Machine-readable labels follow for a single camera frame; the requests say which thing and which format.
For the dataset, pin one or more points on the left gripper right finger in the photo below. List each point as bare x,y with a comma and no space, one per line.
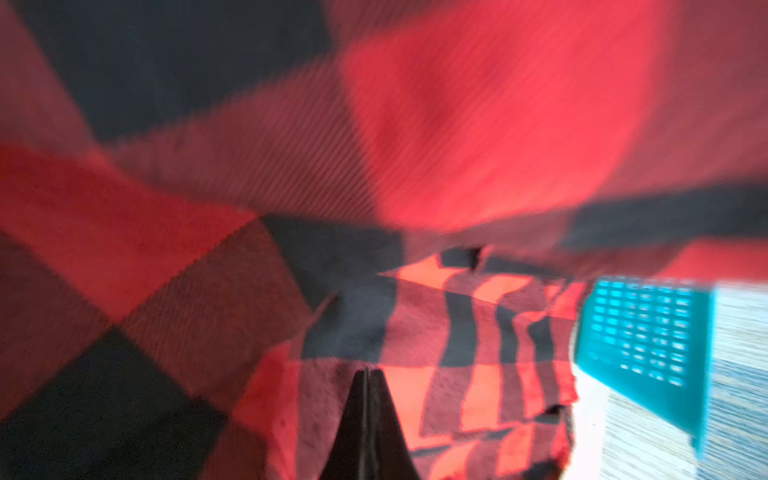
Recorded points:
386,452

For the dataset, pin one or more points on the red black plaid shirt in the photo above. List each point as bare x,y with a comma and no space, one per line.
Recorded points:
215,213

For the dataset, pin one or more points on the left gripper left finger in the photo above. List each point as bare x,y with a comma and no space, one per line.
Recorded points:
347,457

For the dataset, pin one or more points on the teal plastic basket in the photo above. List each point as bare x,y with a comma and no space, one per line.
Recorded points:
652,342

